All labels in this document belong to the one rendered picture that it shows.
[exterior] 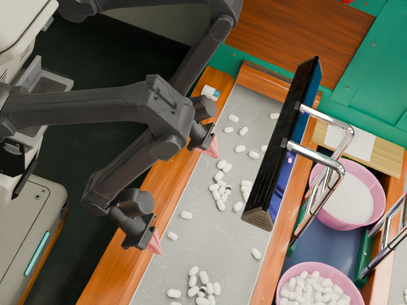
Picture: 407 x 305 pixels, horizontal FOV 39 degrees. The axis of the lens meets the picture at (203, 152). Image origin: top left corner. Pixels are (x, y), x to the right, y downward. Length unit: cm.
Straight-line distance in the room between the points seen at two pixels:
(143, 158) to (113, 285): 50
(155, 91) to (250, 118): 103
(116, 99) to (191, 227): 75
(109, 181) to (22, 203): 100
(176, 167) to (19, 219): 69
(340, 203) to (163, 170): 60
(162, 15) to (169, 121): 213
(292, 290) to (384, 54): 81
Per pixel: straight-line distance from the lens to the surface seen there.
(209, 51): 147
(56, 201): 225
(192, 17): 307
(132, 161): 118
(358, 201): 199
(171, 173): 177
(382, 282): 182
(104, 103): 105
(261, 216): 136
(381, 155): 211
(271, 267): 169
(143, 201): 135
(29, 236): 217
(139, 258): 160
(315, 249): 189
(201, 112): 164
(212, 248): 169
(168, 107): 103
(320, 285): 176
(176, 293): 158
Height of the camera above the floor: 217
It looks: 50 degrees down
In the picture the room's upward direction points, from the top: 21 degrees clockwise
